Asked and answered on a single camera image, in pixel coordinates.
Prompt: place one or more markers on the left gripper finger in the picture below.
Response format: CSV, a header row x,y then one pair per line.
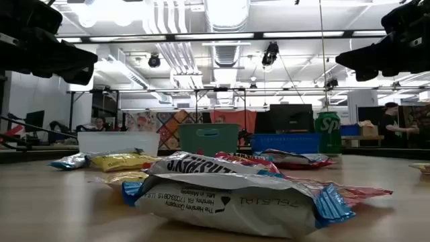
x,y
67,53
79,74

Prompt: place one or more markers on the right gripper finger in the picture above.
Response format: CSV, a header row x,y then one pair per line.
x,y
367,75
366,55

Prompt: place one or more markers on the white blue Hershey's candy packet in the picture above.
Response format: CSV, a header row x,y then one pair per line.
x,y
218,208
70,162
201,165
285,155

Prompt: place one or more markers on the large yellow Sour Patch packet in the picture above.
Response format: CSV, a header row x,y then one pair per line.
x,y
124,162

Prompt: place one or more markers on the black ceiling spotlight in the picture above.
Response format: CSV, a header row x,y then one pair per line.
x,y
154,61
331,84

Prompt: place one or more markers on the black partition panel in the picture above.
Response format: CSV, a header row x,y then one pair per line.
x,y
369,112

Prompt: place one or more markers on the brown cardboard box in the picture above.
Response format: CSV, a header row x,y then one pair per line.
x,y
369,131

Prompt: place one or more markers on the black background machine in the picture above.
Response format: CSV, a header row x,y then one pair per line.
x,y
62,129

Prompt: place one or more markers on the blue storage bin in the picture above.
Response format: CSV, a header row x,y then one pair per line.
x,y
350,130

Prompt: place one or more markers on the wooden background table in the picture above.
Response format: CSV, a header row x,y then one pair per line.
x,y
363,137

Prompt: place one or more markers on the small black monitor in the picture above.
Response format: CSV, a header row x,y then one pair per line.
x,y
35,121

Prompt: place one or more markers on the green Sprite can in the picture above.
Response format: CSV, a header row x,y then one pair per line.
x,y
327,134

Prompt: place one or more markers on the dark patterned cloth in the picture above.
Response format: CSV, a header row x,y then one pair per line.
x,y
424,117

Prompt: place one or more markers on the clear plastic bin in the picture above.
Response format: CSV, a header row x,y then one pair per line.
x,y
117,142

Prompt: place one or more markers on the red machine part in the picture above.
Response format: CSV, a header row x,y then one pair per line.
x,y
15,130

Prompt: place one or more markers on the large black monitor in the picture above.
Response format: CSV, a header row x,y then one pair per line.
x,y
290,117

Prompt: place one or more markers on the colourful patchwork quilt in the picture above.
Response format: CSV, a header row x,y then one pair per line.
x,y
168,124

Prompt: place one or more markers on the blue plastic basket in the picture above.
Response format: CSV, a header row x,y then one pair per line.
x,y
285,142

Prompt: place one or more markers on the orange hanging cloth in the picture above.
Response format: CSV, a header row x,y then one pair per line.
x,y
235,117

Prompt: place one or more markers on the teal plastic bin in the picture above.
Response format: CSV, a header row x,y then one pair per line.
x,y
208,144

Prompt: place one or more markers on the black overhead camera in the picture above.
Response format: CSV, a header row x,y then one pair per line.
x,y
270,53

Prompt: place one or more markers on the black overhead frame beam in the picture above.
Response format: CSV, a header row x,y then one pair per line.
x,y
258,35

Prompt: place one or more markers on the silver ventilation duct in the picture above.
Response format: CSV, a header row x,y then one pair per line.
x,y
226,53

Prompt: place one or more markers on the black background truss frame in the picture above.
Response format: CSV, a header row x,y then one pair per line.
x,y
220,89

